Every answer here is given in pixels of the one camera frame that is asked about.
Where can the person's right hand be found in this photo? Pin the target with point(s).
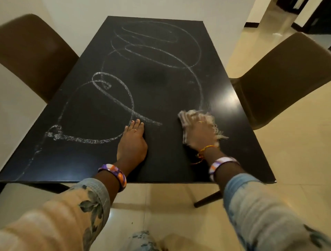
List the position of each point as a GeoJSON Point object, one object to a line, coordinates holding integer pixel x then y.
{"type": "Point", "coordinates": [201, 137]}

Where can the person's left hand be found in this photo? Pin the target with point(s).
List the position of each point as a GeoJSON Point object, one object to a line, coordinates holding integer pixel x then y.
{"type": "Point", "coordinates": [132, 147]}

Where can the person's right fingers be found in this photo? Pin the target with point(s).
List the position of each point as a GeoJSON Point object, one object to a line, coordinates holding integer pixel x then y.
{"type": "Point", "coordinates": [199, 121]}

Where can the person's left fingers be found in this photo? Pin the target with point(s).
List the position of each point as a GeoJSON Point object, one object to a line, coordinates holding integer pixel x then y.
{"type": "Point", "coordinates": [134, 126]}

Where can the white striped fringed cloth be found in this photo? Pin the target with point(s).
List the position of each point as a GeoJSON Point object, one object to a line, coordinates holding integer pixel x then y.
{"type": "Point", "coordinates": [185, 121]}

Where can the person's right forearm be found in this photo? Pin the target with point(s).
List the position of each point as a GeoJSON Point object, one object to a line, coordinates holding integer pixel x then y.
{"type": "Point", "coordinates": [258, 214]}

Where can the person's left forearm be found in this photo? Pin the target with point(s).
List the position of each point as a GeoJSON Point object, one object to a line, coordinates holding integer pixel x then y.
{"type": "Point", "coordinates": [64, 214]}

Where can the purple orange white bangle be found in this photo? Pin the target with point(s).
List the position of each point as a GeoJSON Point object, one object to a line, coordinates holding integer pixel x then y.
{"type": "Point", "coordinates": [219, 162]}
{"type": "Point", "coordinates": [117, 173]}

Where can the white chalk scribble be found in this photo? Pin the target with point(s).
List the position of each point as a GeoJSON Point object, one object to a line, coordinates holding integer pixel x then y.
{"type": "Point", "coordinates": [155, 55]}

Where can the black table leg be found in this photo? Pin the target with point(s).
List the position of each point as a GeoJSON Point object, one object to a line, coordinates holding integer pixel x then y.
{"type": "Point", "coordinates": [208, 199]}

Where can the brown upholstered chair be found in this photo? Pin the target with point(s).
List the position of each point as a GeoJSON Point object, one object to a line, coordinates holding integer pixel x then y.
{"type": "Point", "coordinates": [33, 54]}
{"type": "Point", "coordinates": [281, 77]}

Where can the person's patterned denim trousers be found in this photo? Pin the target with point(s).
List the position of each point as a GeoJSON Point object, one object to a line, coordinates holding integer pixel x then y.
{"type": "Point", "coordinates": [144, 241]}

